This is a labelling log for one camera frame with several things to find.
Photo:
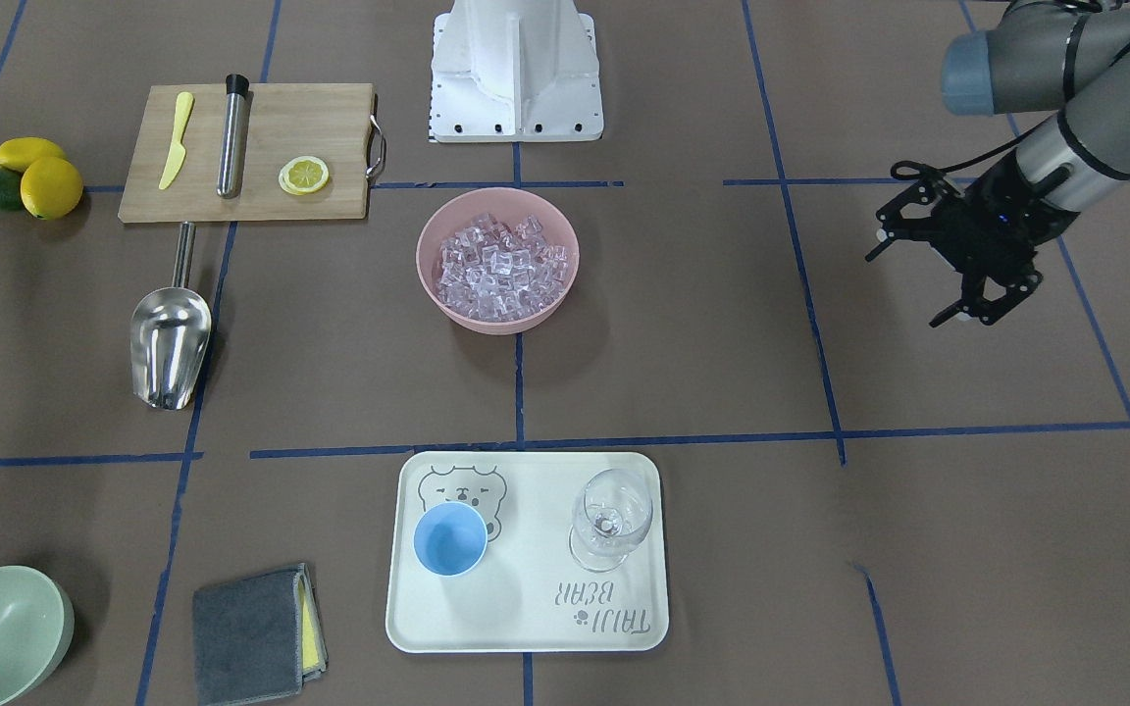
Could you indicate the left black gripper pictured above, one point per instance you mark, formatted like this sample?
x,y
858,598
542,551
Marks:
x,y
1019,199

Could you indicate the steel ice scoop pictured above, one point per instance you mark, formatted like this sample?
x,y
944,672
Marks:
x,y
169,333

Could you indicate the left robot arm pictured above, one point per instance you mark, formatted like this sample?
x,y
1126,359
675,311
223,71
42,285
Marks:
x,y
1069,59

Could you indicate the pile of ice cubes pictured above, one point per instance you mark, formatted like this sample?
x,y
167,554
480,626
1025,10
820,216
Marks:
x,y
496,272

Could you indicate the blue cup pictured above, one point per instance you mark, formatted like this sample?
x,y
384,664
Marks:
x,y
450,539

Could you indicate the clear wine glass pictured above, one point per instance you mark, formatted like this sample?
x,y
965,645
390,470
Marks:
x,y
611,518

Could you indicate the pink bowl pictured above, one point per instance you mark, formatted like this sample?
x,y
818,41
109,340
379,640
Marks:
x,y
507,204

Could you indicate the white bear tray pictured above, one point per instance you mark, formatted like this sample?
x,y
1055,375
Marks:
x,y
529,593

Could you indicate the wooden cutting board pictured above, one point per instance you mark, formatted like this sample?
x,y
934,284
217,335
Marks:
x,y
331,121

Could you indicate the lemon slice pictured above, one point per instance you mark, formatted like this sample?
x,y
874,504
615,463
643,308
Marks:
x,y
304,175

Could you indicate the steel muddler black cap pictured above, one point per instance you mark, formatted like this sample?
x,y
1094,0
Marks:
x,y
237,110

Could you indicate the yellow cloth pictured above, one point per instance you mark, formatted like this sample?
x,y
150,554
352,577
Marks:
x,y
314,658

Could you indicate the yellow plastic knife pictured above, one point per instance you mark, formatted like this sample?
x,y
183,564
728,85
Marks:
x,y
175,158

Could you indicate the grey folded cloth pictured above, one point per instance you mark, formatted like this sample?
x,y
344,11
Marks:
x,y
246,639

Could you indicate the yellow lemon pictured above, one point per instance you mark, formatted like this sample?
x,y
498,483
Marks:
x,y
51,188

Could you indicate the green bowl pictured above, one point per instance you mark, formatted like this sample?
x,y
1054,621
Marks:
x,y
37,623

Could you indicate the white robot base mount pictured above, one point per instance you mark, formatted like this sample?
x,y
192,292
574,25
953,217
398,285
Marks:
x,y
515,71

